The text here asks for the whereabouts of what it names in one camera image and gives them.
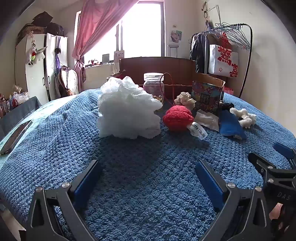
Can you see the dark bag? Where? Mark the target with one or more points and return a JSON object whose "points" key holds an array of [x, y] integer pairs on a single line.
{"points": [[54, 29], [42, 17]]}

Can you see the cardboard box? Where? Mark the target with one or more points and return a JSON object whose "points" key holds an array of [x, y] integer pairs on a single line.
{"points": [[180, 69]]}

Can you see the black clothes rack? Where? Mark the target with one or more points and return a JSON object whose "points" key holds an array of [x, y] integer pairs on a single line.
{"points": [[246, 69]]}

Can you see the pink curtain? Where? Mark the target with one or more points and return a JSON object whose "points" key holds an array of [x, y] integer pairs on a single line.
{"points": [[92, 30]]}

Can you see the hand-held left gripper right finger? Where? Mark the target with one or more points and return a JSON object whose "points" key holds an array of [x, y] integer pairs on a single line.
{"points": [[209, 183]]}

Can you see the white bag with red print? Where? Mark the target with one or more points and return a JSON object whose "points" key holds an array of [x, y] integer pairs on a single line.
{"points": [[219, 60]]}

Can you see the dark grey cloth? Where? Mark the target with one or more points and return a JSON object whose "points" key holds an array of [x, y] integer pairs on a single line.
{"points": [[20, 113]]}

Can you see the patterned tin box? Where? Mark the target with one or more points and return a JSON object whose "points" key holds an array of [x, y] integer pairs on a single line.
{"points": [[205, 97]]}

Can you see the pink plastic bag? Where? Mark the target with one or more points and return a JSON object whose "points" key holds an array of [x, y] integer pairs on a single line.
{"points": [[228, 89]]}

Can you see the clear plastic bag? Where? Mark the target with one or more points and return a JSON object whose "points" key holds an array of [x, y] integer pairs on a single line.
{"points": [[21, 97]]}

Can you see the black smartphone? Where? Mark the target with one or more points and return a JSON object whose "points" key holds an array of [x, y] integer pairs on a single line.
{"points": [[13, 139]]}

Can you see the wall poster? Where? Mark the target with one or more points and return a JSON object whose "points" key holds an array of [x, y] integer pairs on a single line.
{"points": [[175, 36]]}

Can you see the white metal stool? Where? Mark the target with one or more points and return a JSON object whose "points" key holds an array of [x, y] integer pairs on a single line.
{"points": [[173, 45]]}

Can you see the cream crochet piece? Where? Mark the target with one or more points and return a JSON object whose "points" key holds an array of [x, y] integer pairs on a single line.
{"points": [[185, 98]]}

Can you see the leopard print box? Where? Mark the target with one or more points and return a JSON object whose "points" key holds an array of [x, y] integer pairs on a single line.
{"points": [[30, 30]]}

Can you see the small grey frame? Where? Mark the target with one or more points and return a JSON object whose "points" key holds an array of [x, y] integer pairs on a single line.
{"points": [[105, 58]]}

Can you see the hanging dark clothes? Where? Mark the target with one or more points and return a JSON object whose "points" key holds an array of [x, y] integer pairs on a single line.
{"points": [[198, 51]]}

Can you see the red plush ball with label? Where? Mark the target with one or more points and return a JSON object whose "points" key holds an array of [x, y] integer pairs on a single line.
{"points": [[177, 118]]}

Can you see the hanging plush toy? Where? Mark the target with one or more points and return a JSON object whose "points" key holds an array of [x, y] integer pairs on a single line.
{"points": [[34, 55]]}

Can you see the printed card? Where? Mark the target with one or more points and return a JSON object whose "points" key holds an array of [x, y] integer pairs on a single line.
{"points": [[119, 56]]}

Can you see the chair with white cover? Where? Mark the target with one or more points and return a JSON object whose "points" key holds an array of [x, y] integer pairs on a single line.
{"points": [[69, 81]]}

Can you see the glass jar with silver lid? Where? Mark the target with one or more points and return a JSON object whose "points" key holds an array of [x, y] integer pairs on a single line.
{"points": [[152, 85]]}

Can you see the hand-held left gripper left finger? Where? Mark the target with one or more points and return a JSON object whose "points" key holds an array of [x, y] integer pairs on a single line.
{"points": [[86, 183]]}

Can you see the blue knitted blanket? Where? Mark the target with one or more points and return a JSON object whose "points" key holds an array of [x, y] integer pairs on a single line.
{"points": [[148, 162]]}

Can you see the white fluffy scrunchie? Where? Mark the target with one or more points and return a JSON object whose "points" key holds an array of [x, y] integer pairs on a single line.
{"points": [[246, 119]]}

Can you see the white wardrobe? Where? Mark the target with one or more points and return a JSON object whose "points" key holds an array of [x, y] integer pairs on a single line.
{"points": [[23, 76]]}

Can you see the group of small bottles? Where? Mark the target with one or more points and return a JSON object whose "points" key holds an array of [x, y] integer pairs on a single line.
{"points": [[4, 105]]}

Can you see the person's right hand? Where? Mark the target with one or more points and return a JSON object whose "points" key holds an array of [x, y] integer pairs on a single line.
{"points": [[275, 211]]}

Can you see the white tissue packet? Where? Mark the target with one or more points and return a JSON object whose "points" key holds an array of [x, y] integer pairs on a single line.
{"points": [[207, 119]]}

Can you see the black fluffy scrunchie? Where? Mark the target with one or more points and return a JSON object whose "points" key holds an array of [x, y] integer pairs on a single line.
{"points": [[227, 106]]}

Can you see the white fluffy knitted cloth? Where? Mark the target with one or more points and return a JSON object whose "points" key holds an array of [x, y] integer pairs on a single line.
{"points": [[127, 111]]}

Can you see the blue cloth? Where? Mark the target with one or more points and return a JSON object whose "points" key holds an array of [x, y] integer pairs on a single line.
{"points": [[229, 125]]}

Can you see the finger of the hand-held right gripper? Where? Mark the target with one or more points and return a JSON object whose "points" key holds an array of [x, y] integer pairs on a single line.
{"points": [[283, 150], [259, 160]]}

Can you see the window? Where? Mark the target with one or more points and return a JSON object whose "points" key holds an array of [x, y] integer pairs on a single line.
{"points": [[141, 30]]}

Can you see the small potted plant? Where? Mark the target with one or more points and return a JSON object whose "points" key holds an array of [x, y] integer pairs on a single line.
{"points": [[93, 62]]}

